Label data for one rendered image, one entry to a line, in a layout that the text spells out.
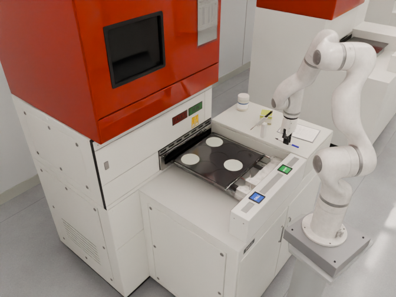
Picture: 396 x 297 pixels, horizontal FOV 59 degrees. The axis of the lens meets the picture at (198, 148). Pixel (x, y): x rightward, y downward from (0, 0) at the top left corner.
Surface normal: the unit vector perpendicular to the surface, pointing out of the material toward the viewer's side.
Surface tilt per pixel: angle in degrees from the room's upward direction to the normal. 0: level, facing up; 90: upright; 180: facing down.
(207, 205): 0
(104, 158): 90
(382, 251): 0
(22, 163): 90
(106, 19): 90
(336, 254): 3
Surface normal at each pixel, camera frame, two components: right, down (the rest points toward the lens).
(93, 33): 0.77, 0.36
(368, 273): 0.00, -0.82
